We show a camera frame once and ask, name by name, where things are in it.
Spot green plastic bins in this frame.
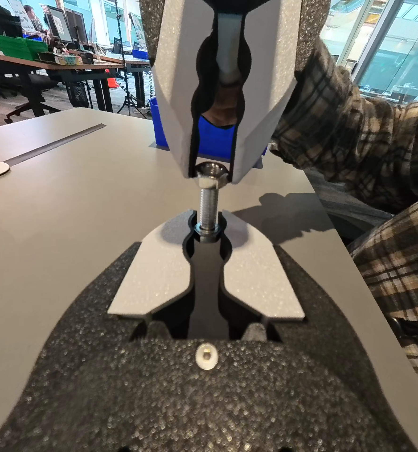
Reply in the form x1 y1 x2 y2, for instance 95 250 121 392
0 33 49 61

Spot monitor showing white page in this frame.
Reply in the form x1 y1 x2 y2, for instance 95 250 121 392
46 5 73 43

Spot silver hex nut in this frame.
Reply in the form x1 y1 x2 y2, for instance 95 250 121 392
195 162 229 190

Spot black computer monitor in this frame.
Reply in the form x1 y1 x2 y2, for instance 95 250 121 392
64 9 89 44

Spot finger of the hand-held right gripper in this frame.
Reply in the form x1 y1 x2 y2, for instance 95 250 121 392
229 0 304 186
151 0 219 179

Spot blue parts bin with divider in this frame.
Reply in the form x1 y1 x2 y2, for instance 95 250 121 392
149 96 268 168

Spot wooden desk with black legs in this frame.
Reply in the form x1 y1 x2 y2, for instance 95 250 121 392
0 49 118 113

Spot silver hex bolt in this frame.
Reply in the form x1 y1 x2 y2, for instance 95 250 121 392
196 186 220 236

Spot black tripod light stand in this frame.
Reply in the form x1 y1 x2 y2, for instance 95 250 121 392
115 0 148 119

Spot person's right forearm plaid sleeve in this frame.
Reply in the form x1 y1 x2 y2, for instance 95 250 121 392
269 39 418 212

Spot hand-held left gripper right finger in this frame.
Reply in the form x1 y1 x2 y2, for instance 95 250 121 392
219 210 306 323

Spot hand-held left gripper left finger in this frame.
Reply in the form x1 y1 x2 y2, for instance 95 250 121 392
107 208 196 320

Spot person's right hand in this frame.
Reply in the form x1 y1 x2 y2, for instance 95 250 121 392
203 83 246 128

